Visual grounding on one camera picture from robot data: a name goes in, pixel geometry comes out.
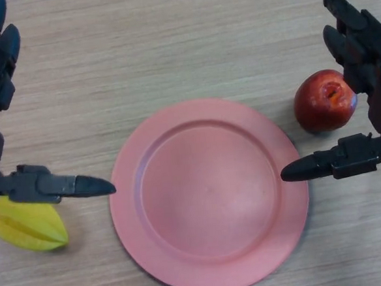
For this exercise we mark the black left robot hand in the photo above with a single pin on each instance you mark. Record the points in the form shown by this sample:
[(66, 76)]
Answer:
[(30, 187)]

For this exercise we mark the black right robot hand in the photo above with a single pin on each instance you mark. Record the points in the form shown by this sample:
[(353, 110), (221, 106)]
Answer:
[(371, 68)]

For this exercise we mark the yellow starfruit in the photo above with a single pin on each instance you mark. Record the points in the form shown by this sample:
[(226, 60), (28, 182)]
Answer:
[(29, 229)]

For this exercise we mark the pink round plate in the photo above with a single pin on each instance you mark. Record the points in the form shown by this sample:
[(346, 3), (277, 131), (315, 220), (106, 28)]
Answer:
[(210, 197)]

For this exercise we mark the red apple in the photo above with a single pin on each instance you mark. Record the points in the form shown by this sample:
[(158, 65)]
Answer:
[(318, 104)]

